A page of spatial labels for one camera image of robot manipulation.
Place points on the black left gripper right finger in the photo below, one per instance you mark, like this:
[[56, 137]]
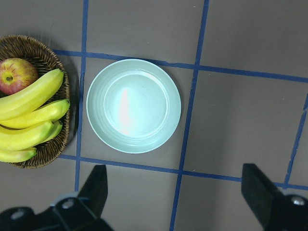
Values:
[[261, 195]]

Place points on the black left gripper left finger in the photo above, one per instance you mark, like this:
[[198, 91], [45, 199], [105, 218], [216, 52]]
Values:
[[94, 191]]

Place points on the light green round plate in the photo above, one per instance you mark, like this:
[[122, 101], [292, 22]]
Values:
[[133, 106]]

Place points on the yellow banana bunch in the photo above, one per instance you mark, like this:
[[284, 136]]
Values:
[[27, 119]]

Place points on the red yellow apple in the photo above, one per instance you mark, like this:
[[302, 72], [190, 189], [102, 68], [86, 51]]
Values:
[[16, 74]]

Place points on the brown wicker basket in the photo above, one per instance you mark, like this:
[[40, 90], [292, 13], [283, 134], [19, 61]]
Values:
[[44, 60]]

